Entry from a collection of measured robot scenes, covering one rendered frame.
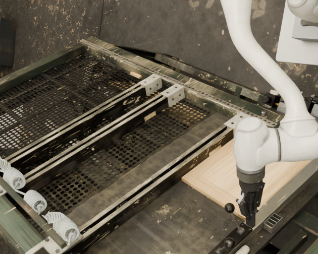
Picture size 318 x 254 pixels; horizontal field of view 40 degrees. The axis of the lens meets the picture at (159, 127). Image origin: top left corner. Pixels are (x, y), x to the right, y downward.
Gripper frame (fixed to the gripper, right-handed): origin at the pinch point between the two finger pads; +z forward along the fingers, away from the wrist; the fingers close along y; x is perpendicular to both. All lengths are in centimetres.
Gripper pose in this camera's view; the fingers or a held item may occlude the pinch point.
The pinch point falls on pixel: (250, 218)
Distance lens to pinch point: 158.4
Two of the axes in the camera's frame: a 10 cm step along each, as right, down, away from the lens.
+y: 7.3, -4.8, 4.9
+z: 1.2, 8.0, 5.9
